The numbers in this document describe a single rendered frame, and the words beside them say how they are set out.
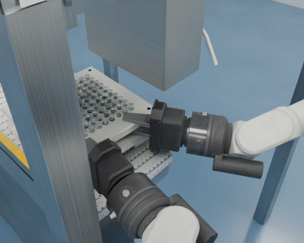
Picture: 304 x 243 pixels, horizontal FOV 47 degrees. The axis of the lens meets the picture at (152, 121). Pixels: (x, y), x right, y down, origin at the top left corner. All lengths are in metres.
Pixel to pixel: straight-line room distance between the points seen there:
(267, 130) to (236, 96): 1.94
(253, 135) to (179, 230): 0.25
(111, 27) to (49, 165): 0.33
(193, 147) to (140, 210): 0.20
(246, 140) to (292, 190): 1.42
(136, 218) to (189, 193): 1.39
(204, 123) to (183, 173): 1.34
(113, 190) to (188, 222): 0.14
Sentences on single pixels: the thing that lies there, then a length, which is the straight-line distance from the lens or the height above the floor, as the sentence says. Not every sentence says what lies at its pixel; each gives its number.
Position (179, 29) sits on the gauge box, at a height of 1.26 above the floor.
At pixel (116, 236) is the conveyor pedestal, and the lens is 1.14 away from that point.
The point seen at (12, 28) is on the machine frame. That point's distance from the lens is 0.34.
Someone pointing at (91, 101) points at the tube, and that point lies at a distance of 0.79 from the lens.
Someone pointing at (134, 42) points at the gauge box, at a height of 1.22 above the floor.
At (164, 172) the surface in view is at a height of 0.85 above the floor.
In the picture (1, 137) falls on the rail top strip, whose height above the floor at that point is 0.98.
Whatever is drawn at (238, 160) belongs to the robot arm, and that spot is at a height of 1.02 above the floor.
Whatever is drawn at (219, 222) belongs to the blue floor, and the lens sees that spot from 1.86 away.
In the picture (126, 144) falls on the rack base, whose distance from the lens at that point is 0.75.
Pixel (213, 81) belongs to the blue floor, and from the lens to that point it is 2.74.
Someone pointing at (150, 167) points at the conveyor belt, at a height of 0.93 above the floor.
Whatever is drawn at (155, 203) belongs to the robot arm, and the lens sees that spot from 0.57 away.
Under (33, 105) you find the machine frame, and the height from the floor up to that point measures 1.31.
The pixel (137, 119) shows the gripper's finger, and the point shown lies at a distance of 0.73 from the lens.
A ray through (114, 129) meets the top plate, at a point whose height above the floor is 1.05.
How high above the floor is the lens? 1.53
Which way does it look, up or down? 41 degrees down
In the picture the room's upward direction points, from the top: straight up
